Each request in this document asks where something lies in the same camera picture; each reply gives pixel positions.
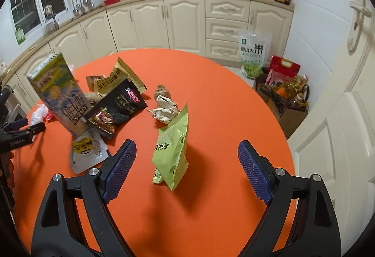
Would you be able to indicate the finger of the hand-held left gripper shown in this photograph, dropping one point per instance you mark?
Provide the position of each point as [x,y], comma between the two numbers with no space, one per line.
[36,129]

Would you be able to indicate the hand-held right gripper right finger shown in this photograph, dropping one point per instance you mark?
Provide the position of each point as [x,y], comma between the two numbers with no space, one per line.
[253,170]

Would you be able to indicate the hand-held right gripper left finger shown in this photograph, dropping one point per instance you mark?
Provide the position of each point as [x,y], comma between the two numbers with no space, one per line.
[120,169]

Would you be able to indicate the clear plastic wrapper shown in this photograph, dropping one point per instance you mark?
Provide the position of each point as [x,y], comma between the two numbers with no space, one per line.
[39,113]

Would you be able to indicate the white yellow food pouch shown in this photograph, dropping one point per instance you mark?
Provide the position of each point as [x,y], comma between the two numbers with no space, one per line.
[86,151]

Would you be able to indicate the tall blue green snack bag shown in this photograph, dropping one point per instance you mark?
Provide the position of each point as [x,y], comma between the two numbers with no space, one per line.
[58,93]

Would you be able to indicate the brown cardboard box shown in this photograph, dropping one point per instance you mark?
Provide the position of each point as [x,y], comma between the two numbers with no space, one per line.
[290,120]

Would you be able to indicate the black snack packet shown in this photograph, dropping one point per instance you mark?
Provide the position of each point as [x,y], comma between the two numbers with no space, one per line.
[123,101]

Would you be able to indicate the crumpled white paper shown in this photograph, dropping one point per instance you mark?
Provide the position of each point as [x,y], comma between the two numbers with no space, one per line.
[165,109]

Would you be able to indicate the brown round lump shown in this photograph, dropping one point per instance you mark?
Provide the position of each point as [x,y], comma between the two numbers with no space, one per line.
[162,91]

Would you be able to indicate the yellow cooking oil bottle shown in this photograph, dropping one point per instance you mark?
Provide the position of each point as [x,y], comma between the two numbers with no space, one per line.
[293,87]

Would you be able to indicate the cream panel door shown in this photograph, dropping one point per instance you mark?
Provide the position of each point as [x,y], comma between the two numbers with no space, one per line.
[337,128]

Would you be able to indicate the gold snack packet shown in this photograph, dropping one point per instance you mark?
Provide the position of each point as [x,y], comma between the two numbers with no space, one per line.
[123,75]

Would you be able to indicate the green packet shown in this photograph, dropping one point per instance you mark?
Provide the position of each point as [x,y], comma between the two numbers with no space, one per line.
[20,36]

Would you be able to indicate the kitchen faucet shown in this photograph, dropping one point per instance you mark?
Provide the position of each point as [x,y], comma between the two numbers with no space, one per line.
[54,21]

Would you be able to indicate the red gift box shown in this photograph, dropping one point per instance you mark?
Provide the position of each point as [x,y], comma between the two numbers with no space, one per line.
[285,65]

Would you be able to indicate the clear rice bag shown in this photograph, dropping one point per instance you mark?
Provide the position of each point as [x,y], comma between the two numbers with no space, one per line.
[253,52]

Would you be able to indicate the red tray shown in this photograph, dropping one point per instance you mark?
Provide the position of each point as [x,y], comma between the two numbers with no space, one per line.
[112,0]

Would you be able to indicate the cream kitchen base cabinets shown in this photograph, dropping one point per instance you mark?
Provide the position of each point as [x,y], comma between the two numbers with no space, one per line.
[181,22]

